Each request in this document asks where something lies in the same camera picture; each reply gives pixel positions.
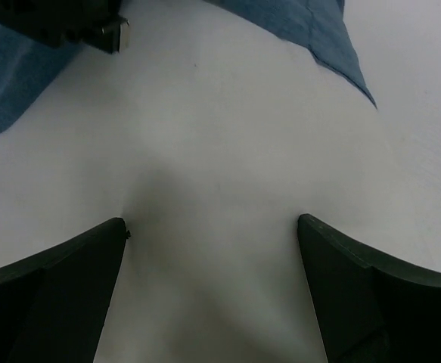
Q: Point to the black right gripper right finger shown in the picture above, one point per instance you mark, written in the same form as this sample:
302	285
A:
370	306

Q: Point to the blue fabric pillowcase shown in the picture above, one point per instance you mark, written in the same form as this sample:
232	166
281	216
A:
28	67

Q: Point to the white pillow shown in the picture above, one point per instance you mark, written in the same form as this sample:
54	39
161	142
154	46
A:
210	137

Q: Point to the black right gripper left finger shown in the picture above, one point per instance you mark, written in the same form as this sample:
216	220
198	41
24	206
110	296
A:
53	304

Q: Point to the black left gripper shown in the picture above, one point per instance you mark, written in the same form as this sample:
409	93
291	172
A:
53	22

